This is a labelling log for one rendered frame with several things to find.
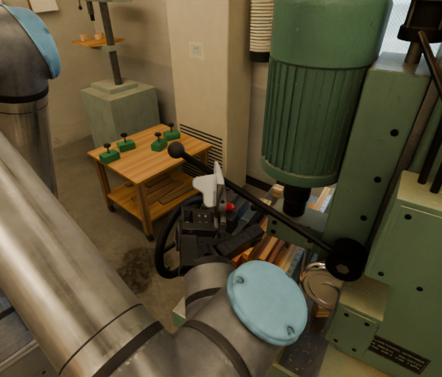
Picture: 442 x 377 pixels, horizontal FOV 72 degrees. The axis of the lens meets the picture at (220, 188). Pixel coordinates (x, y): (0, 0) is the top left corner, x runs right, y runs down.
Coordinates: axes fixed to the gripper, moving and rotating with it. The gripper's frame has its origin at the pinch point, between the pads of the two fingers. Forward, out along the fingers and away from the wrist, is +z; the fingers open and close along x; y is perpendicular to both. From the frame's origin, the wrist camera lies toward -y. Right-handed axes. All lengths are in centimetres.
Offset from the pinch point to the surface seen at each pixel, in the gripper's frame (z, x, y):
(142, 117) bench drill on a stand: 193, 116, 12
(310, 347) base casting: -25.8, 24.9, -28.4
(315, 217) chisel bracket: -4.5, 2.0, -25.2
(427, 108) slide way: -11.8, -31.2, -21.5
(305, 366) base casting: -29.6, 24.8, -25.5
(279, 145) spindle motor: -2.0, -14.7, -9.3
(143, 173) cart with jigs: 94, 89, 9
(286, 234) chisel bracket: -5.6, 7.8, -20.1
